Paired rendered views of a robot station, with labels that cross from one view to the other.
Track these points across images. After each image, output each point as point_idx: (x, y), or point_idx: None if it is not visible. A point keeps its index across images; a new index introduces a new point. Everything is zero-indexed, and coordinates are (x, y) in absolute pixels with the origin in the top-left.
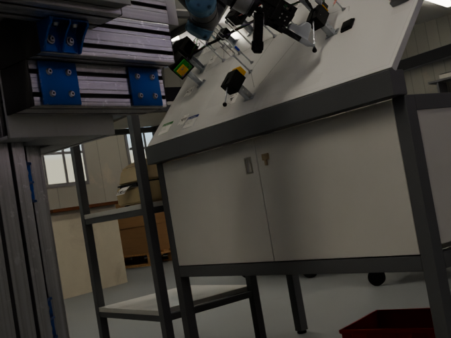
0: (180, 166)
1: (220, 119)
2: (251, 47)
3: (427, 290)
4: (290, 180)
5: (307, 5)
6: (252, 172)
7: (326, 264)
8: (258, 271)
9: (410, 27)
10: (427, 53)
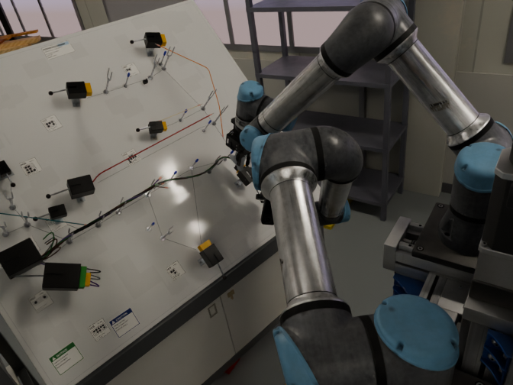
0: None
1: (186, 294)
2: (266, 221)
3: None
4: (250, 294)
5: (243, 169)
6: (217, 312)
7: (274, 322)
8: (221, 372)
9: None
10: None
